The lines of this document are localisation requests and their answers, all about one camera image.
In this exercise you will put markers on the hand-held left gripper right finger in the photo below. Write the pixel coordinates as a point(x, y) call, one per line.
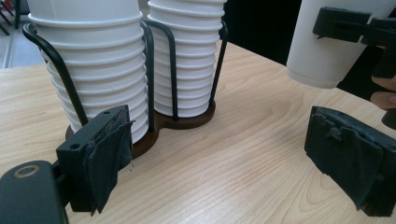
point(348, 158)

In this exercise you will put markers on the tall stack of white cups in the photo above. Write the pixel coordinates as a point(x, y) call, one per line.
point(185, 62)

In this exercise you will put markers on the short stack of white cups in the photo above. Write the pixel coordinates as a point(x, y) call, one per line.
point(99, 68)

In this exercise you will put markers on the white paper cup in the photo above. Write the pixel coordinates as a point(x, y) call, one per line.
point(323, 59)

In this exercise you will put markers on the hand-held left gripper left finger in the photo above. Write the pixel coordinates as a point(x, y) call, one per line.
point(93, 161)

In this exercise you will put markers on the black metal legs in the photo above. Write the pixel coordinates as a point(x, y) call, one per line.
point(6, 18)

